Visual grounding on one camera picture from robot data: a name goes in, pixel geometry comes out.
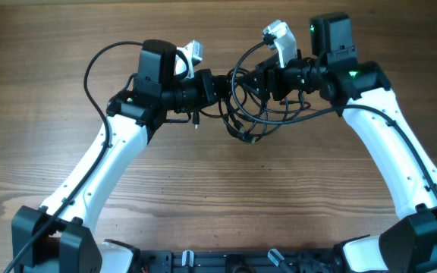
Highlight black cable bundle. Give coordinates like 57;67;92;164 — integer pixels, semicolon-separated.
191;67;313;144

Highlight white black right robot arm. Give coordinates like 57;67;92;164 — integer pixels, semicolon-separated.
231;12;437;272

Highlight black left camera cable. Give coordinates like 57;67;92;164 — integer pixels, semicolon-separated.
2;40;144;273

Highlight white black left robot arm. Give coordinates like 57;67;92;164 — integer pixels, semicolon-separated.
7;39;226;272

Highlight black right camera cable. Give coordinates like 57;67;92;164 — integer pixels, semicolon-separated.
231;39;437;259

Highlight black camera cable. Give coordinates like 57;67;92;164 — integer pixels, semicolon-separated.
2;40;144;273
231;39;437;259

